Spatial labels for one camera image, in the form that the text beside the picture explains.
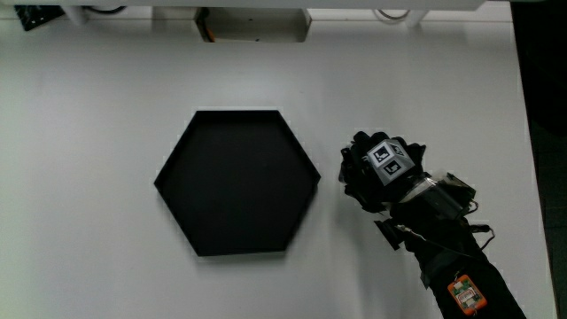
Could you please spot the black hexagonal tray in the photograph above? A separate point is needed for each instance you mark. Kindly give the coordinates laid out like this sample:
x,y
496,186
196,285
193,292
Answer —
x,y
237,184

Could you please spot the white overhead frame bar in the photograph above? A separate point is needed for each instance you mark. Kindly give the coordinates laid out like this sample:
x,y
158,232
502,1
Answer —
x,y
266,3

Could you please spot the black power strip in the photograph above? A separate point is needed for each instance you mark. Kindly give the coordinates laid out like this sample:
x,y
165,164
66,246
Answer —
x,y
37,15

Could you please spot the person's right hand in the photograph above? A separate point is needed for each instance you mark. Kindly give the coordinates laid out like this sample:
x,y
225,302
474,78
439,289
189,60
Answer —
x,y
354,177

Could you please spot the orange sensor module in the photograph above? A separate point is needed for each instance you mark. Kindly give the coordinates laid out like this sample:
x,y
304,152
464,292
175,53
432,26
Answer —
x,y
466,294

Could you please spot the white open bracket box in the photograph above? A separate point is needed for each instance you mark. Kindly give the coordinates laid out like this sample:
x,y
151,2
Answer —
x,y
257,24

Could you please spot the white desk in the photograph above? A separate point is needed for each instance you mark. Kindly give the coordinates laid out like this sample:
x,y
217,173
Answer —
x,y
88,133

